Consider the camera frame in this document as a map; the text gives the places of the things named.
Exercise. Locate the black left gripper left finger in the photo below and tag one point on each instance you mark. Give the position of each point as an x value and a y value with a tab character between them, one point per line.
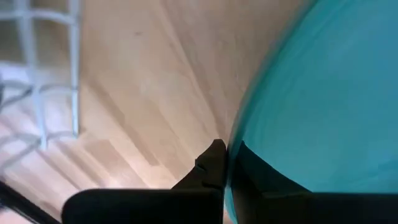
149	207

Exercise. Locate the teal plate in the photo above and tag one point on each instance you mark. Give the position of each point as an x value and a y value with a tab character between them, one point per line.
323	93

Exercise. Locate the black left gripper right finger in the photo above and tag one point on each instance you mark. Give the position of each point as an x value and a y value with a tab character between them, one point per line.
298	208

